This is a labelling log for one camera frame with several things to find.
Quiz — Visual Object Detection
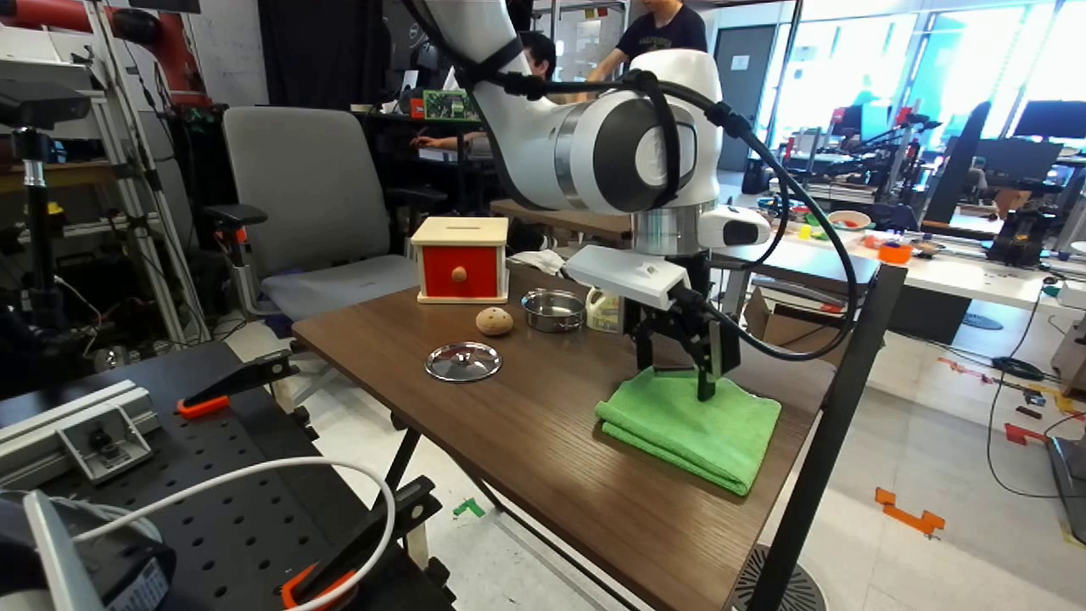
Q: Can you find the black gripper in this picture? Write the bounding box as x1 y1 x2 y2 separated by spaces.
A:
622 250 747 403

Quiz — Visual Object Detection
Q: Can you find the beige perforated wooden ball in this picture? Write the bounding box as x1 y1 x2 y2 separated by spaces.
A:
472 303 519 338

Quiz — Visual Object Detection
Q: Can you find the black perforated breadboard table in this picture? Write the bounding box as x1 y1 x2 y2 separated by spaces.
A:
0 335 460 611

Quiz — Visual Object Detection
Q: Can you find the white and blue device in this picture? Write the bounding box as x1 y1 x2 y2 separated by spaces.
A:
18 484 179 611

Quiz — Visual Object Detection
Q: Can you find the silver aluminium extrusion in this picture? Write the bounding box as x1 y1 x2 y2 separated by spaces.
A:
0 377 155 484

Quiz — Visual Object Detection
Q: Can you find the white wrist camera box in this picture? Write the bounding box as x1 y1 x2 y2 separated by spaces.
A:
559 241 696 314

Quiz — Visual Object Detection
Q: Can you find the white cable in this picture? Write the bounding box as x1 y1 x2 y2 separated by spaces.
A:
64 451 400 606

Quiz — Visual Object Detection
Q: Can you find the cream box with red drawer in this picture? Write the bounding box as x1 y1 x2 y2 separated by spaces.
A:
404 212 517 309

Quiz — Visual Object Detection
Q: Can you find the small silver metal pot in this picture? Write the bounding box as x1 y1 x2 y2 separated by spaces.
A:
517 284 595 335

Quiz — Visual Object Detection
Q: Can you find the grey metal frame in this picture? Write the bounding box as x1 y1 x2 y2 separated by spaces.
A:
79 0 219 347

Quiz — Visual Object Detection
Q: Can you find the glass lid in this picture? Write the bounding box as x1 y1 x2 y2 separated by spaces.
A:
421 338 506 388

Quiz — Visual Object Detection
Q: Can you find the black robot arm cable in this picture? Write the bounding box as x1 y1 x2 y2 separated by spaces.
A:
456 64 864 365

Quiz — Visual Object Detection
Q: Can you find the black computer monitor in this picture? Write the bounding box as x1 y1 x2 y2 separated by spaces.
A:
1009 99 1086 145

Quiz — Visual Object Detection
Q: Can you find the grey office chair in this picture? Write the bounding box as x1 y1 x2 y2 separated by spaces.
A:
199 100 431 326

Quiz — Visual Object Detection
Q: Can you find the background desk with clutter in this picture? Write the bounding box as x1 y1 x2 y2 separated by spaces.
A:
723 218 1086 313

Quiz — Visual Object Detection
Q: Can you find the round grated pole base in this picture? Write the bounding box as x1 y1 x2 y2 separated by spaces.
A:
726 550 832 611

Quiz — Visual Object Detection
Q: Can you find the black pole with orange cap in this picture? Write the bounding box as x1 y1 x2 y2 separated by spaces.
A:
742 237 917 611

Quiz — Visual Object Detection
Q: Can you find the person in black shirt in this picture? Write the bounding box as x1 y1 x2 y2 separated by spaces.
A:
587 0 713 87

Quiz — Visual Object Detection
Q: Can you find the green towel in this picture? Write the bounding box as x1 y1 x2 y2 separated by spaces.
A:
595 362 788 503

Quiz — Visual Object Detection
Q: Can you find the orange and black clamp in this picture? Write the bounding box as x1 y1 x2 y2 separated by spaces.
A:
280 470 447 611
170 348 301 423

